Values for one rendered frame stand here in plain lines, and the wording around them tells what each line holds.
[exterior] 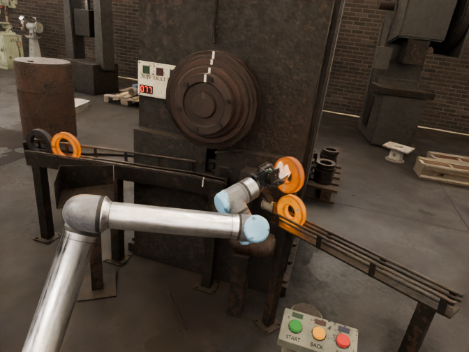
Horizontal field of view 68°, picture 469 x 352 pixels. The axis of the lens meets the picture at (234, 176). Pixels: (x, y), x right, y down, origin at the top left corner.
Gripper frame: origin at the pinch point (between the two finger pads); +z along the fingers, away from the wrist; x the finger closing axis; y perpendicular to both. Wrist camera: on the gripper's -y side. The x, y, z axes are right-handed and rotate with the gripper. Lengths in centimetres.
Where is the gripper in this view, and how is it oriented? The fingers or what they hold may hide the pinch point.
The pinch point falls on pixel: (289, 170)
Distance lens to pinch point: 150.6
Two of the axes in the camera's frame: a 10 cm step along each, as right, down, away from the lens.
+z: 7.8, -4.1, 4.6
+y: -1.1, -8.3, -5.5
